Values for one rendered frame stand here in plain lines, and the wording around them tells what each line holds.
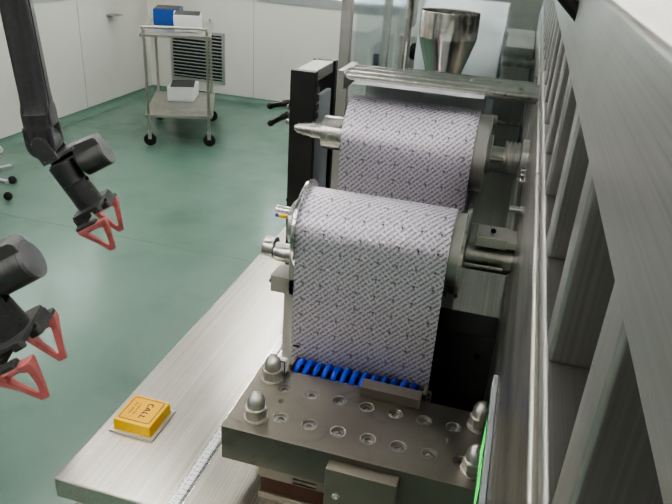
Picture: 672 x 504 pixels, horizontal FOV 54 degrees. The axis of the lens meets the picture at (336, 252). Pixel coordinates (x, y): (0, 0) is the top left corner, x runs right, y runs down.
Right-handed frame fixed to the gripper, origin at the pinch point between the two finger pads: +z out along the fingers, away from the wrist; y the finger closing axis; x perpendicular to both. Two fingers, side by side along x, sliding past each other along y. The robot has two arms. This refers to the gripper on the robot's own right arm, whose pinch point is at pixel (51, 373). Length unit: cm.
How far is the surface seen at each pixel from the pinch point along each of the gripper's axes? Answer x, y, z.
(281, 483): -25.0, -13.0, 26.9
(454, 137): -73, 22, 3
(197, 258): 53, 246, 90
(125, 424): -1.8, 3.1, 15.9
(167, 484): -8.1, -8.8, 21.5
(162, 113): 79, 457, 46
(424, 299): -56, -2, 16
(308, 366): -34.1, 2.0, 20.2
